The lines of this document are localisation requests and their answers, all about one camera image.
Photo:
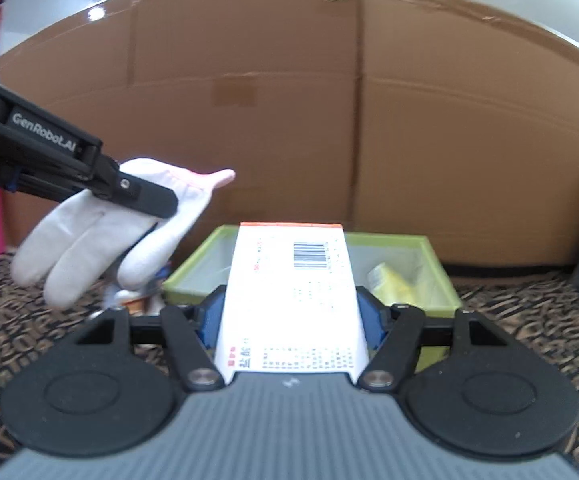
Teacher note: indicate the white barcode medicine box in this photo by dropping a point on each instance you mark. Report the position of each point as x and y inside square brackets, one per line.
[289, 310]

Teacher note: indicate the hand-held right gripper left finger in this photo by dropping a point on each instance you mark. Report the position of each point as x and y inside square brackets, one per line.
[209, 320]

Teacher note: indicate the black patterned mat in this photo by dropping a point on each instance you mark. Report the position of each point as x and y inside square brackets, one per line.
[519, 320]

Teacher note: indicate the white glove with pink cuff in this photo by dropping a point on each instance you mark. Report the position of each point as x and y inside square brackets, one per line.
[84, 240]

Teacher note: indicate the brown cardboard sheet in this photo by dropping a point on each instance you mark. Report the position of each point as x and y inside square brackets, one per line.
[469, 160]
[209, 125]

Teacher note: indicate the light green shoe box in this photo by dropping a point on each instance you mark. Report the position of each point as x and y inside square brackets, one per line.
[194, 265]

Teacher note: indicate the yellow packet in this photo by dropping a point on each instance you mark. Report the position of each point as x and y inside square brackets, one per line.
[392, 285]

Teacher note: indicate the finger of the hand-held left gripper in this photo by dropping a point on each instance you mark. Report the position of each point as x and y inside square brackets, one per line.
[139, 192]

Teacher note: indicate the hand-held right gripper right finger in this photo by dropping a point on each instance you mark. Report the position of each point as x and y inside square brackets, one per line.
[372, 317]

